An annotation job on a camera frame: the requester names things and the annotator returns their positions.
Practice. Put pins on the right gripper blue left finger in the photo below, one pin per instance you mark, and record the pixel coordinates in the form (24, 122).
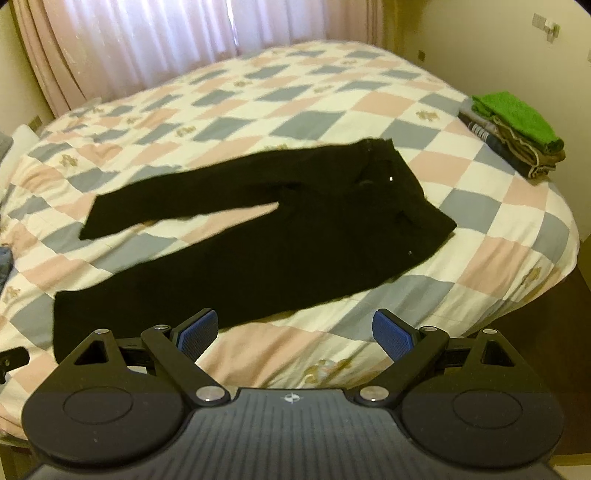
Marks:
(193, 336)

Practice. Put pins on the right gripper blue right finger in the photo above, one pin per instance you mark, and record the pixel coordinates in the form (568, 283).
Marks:
(396, 337)

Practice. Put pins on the black trousers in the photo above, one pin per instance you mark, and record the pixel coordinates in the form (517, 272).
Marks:
(343, 219)

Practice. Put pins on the blue jeans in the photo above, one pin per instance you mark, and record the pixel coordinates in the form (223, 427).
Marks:
(6, 265)

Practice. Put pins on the green folded garment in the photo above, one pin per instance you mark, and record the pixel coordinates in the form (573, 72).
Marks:
(520, 117)

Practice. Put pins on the pink curtain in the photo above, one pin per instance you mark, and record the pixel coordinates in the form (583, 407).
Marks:
(85, 50)

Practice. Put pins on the wall socket with plug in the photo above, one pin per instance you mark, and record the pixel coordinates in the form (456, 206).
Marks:
(550, 28)

